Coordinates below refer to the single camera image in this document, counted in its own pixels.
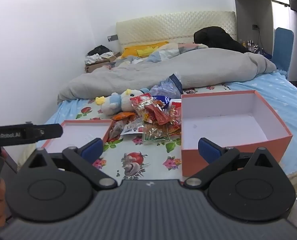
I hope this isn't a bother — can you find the grey duvet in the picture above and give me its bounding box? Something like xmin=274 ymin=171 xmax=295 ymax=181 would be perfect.
xmin=57 ymin=48 xmax=276 ymax=103

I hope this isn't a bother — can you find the grey pastry snack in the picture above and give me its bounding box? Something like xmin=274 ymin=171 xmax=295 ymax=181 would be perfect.
xmin=108 ymin=120 xmax=125 ymax=141

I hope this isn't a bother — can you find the orange box lid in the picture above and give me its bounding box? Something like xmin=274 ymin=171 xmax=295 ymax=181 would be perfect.
xmin=41 ymin=119 xmax=113 ymax=153

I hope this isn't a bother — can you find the orange open storage box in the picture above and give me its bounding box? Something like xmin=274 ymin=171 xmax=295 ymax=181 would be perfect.
xmin=181 ymin=90 xmax=293 ymax=177

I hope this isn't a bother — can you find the cream quilted headboard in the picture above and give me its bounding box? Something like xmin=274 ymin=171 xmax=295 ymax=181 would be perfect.
xmin=116 ymin=11 xmax=237 ymax=49

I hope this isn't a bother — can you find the red foil tea packet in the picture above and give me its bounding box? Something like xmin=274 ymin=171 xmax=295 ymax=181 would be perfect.
xmin=169 ymin=102 xmax=181 ymax=125

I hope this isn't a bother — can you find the floral bed sheet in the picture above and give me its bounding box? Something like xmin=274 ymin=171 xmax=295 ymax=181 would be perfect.
xmin=42 ymin=82 xmax=233 ymax=181

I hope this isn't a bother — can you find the white blue plush duck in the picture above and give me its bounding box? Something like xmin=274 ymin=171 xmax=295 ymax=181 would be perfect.
xmin=95 ymin=88 xmax=149 ymax=115

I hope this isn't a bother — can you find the long red snack packet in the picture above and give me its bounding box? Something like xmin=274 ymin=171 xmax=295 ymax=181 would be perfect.
xmin=145 ymin=104 xmax=171 ymax=125

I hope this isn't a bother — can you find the blue white snack bag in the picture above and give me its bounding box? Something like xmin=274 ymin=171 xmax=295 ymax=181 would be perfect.
xmin=152 ymin=95 xmax=172 ymax=109

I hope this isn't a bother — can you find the orange snack packet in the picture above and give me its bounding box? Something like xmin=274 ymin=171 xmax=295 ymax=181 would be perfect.
xmin=111 ymin=112 xmax=136 ymax=121

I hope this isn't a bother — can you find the light blue star blanket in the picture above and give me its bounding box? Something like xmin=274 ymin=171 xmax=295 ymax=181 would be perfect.
xmin=227 ymin=73 xmax=297 ymax=175

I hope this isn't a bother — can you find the patchwork pastel quilt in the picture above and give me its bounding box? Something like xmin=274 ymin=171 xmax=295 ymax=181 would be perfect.
xmin=110 ymin=43 xmax=208 ymax=68

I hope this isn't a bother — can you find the black clothing pile on bed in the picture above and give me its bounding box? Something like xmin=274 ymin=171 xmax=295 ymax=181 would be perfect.
xmin=193 ymin=26 xmax=249 ymax=53

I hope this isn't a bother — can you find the yellow pillow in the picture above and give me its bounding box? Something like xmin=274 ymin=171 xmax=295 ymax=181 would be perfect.
xmin=121 ymin=41 xmax=168 ymax=58

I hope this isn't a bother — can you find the green pickled vegetable packet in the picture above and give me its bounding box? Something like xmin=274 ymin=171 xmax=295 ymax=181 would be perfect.
xmin=143 ymin=122 xmax=170 ymax=141

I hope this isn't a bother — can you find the white barcode meat snack packet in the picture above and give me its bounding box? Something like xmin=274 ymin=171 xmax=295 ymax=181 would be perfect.
xmin=121 ymin=118 xmax=144 ymax=135

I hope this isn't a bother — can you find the red top clear tofu packet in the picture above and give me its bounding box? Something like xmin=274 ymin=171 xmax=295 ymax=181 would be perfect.
xmin=130 ymin=93 xmax=154 ymax=124

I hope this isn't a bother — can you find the translucent blue tissue bag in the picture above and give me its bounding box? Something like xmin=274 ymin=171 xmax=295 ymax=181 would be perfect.
xmin=149 ymin=73 xmax=183 ymax=99

